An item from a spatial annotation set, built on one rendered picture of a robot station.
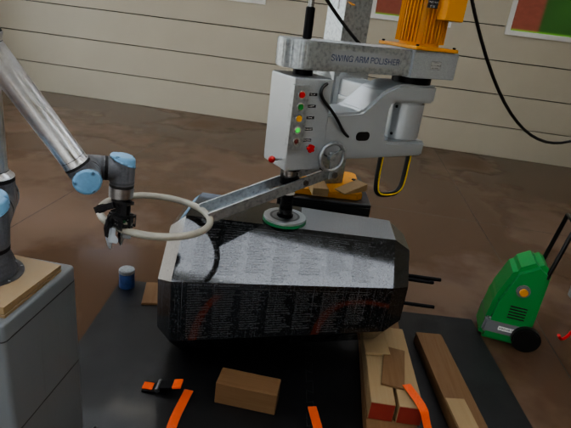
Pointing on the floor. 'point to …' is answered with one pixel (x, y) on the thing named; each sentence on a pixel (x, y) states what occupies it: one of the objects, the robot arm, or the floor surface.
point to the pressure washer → (518, 296)
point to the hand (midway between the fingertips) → (114, 243)
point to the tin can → (127, 277)
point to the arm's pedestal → (42, 359)
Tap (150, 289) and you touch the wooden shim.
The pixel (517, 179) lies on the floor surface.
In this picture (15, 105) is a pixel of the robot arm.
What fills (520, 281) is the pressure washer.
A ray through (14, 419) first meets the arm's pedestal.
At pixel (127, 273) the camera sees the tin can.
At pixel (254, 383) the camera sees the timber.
